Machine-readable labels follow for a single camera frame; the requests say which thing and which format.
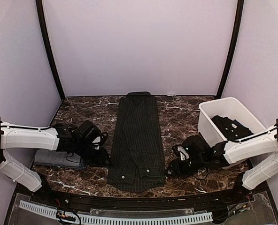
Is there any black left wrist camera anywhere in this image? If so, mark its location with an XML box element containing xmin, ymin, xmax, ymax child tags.
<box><xmin>78</xmin><ymin>120</ymin><xmax>108</xmax><ymax>150</ymax></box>

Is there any folded grey button shirt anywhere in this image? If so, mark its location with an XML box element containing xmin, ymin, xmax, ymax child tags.
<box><xmin>33</xmin><ymin>149</ymin><xmax>84</xmax><ymax>169</ymax></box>

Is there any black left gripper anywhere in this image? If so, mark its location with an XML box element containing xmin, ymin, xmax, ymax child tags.
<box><xmin>75</xmin><ymin>140</ymin><xmax>113</xmax><ymax>167</ymax></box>

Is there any black shirt in bin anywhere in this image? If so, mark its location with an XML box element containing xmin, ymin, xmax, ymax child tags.
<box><xmin>211</xmin><ymin>115</ymin><xmax>254</xmax><ymax>141</ymax></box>

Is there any white plastic bin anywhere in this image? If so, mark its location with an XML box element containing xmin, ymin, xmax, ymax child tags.
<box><xmin>198</xmin><ymin>97</ymin><xmax>268</xmax><ymax>169</ymax></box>

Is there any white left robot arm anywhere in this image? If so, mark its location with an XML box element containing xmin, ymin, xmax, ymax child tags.
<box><xmin>0</xmin><ymin>118</ymin><xmax>111</xmax><ymax>204</ymax></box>

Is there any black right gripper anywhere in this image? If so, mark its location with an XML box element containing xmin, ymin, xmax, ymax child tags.
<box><xmin>163</xmin><ymin>155</ymin><xmax>206</xmax><ymax>178</ymax></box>

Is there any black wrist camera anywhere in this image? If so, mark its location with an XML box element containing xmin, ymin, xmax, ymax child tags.
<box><xmin>78</xmin><ymin>120</ymin><xmax>108</xmax><ymax>150</ymax></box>
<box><xmin>172</xmin><ymin>135</ymin><xmax>211</xmax><ymax>161</ymax></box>

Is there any black pinstriped long sleeve shirt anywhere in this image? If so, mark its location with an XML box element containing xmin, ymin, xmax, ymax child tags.
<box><xmin>107</xmin><ymin>91</ymin><xmax>165</xmax><ymax>193</ymax></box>

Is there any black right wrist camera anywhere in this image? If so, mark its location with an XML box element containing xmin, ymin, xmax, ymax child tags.
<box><xmin>172</xmin><ymin>135</ymin><xmax>211</xmax><ymax>161</ymax></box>

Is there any black front rail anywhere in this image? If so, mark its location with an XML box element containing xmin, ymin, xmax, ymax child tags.
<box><xmin>16</xmin><ymin>182</ymin><xmax>269</xmax><ymax>211</ymax></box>

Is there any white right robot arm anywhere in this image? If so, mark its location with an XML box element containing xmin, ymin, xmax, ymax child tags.
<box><xmin>165</xmin><ymin>116</ymin><xmax>278</xmax><ymax>203</ymax></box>

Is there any left black frame post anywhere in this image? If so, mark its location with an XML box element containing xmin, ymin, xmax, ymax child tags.
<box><xmin>35</xmin><ymin>0</ymin><xmax>66</xmax><ymax>101</ymax></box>

